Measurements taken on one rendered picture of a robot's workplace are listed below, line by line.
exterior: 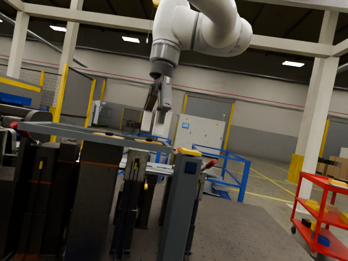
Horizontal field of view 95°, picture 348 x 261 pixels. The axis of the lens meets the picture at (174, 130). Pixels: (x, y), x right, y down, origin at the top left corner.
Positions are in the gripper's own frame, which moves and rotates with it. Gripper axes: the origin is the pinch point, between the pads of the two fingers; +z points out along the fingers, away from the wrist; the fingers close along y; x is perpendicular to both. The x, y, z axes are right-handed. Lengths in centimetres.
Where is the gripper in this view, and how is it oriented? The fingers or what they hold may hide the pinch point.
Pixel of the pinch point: (150, 129)
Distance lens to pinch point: 51.2
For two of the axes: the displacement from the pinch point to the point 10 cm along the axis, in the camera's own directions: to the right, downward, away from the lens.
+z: -1.9, 9.8, 0.2
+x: -8.9, -1.6, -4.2
